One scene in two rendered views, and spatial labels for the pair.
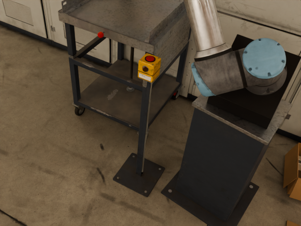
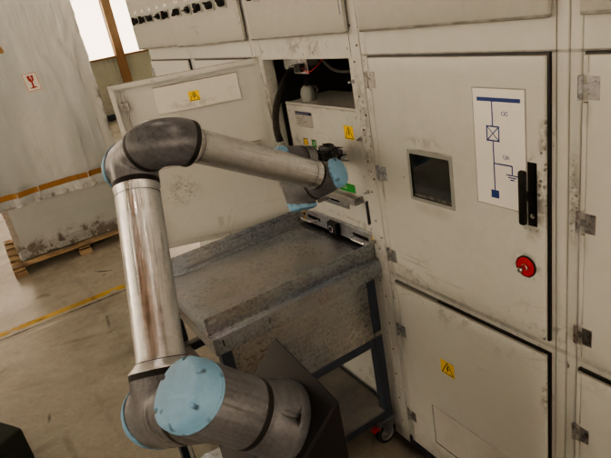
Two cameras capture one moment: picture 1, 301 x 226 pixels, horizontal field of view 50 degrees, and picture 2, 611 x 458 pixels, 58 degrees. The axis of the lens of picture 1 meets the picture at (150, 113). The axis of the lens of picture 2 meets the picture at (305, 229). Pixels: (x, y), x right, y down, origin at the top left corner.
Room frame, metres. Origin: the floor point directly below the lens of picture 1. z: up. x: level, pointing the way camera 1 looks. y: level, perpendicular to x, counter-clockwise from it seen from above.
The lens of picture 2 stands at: (0.50, -1.17, 1.78)
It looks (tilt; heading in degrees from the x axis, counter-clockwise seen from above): 23 degrees down; 38
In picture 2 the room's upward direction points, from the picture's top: 11 degrees counter-clockwise
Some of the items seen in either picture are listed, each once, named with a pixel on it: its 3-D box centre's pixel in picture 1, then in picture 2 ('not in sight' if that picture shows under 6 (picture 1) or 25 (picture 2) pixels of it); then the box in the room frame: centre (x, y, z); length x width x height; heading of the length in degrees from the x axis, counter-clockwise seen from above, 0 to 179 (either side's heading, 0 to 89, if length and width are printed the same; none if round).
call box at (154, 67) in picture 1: (149, 67); not in sight; (1.25, 0.03, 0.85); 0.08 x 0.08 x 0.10; 67
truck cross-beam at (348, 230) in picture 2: not in sight; (340, 224); (2.24, 0.01, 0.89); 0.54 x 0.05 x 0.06; 67
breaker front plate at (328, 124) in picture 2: not in sight; (327, 167); (2.23, 0.02, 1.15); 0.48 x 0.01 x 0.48; 67
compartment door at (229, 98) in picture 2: not in sight; (206, 157); (2.15, 0.59, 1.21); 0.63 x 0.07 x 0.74; 132
